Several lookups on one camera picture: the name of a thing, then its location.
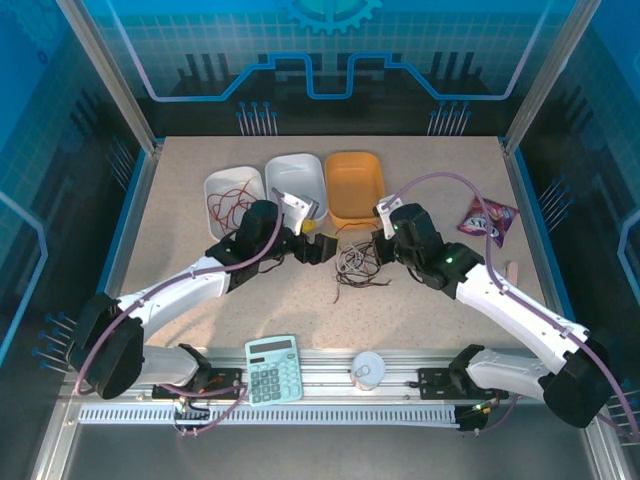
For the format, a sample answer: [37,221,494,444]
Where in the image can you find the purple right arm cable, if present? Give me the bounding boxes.
[387,172,640,444]

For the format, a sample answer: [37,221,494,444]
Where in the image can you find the thin white cable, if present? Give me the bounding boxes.
[334,242,372,275]

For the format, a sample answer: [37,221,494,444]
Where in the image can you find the orange plastic tray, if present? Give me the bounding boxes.
[323,151,388,230]

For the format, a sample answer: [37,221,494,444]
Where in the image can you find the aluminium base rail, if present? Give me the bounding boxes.
[144,347,516,404]

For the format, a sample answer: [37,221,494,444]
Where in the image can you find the thin black cable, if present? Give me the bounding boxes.
[339,238,392,290]
[338,239,392,291]

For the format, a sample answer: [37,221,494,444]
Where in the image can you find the purple candy bag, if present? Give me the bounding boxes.
[457,195,521,249]

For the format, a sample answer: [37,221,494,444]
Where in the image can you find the large white plastic tray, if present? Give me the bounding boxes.
[263,152,329,226]

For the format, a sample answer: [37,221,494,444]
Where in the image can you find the black cable connector box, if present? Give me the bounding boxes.
[457,399,501,436]
[172,397,212,437]

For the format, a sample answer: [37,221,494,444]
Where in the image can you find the aluminium frame post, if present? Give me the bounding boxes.
[501,0,602,154]
[53,0,164,154]

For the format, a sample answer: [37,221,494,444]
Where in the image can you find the light green calculator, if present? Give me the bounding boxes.
[243,333,305,407]

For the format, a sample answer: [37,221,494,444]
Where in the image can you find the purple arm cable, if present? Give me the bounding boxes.
[387,172,640,444]
[73,187,251,439]

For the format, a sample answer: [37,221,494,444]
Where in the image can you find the small white plastic tray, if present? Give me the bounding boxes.
[203,166,266,241]

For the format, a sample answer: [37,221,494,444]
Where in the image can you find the white slotted cable duct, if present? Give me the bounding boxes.
[78,403,459,426]

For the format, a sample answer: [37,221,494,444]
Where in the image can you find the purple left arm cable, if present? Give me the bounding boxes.
[73,187,251,439]

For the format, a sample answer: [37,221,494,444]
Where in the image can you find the silver tin can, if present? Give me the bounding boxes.
[350,351,387,394]

